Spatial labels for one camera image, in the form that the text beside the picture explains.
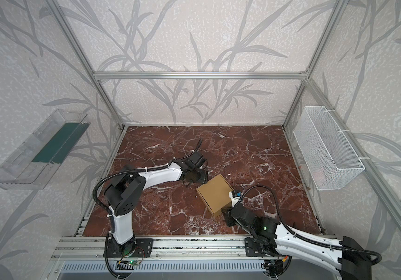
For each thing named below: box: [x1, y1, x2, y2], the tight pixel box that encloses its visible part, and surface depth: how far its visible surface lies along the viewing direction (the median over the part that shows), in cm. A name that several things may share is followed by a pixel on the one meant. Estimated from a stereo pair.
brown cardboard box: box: [195, 173, 235, 216], surface depth 89 cm
